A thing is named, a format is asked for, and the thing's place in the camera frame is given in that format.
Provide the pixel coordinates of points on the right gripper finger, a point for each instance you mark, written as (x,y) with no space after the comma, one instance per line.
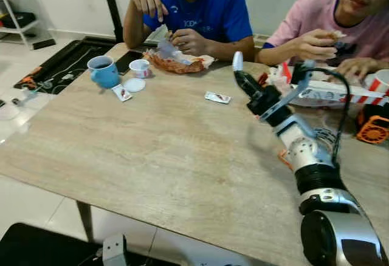
(248,84)

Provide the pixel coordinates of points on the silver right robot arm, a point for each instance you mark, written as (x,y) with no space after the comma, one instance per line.
(331,217)

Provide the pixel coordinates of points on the white sauce sachet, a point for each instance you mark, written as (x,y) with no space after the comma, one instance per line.
(121,93)
(217,98)

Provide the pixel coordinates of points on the KFC striped food tray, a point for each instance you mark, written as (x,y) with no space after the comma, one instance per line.
(328,91)

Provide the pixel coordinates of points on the paper lined chicken basket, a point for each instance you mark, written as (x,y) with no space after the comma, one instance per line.
(176,64)

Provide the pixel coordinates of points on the person in pink shirt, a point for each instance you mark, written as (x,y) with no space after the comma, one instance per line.
(310,17)

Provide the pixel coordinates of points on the orange black gadget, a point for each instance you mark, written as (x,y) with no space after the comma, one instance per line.
(372,126)

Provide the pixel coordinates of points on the KFC striped paper cup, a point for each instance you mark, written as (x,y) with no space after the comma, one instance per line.
(380,81)

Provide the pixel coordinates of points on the light wooden table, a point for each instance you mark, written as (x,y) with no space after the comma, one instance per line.
(152,144)

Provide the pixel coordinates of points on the white round lid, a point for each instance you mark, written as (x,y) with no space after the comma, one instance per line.
(134,85)

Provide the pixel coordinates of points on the plain black smartphone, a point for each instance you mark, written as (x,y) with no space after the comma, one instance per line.
(126,59)

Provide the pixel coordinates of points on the blue mug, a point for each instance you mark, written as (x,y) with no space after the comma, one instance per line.
(103,73)

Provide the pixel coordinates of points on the black metal stand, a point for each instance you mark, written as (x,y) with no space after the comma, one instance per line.
(109,8)

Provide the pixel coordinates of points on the black floor mat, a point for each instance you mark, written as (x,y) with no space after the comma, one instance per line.
(67,62)

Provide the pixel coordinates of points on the white shelf unit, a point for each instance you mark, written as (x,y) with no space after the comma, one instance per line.
(18,11)

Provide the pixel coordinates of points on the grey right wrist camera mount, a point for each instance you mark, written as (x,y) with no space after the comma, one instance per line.
(285,96)

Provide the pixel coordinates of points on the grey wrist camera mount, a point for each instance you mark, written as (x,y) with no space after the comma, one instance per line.
(115,251)
(285,96)

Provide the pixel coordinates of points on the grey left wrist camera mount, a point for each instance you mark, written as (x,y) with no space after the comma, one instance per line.
(115,251)

